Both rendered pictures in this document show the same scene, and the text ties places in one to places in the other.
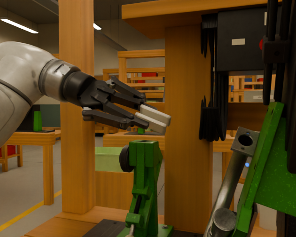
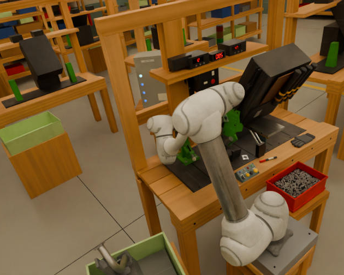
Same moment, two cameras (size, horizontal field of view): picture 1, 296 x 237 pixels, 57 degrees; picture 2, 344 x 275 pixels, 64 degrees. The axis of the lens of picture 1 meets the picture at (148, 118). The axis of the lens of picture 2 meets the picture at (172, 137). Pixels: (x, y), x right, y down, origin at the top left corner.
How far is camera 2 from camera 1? 1.59 m
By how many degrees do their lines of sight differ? 52
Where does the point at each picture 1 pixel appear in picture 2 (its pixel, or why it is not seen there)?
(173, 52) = (175, 86)
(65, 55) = (123, 102)
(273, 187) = (237, 127)
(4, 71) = (167, 130)
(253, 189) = (236, 130)
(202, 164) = not seen: hidden behind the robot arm
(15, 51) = (165, 121)
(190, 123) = not seen: hidden behind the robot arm
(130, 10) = (171, 81)
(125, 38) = not seen: outside the picture
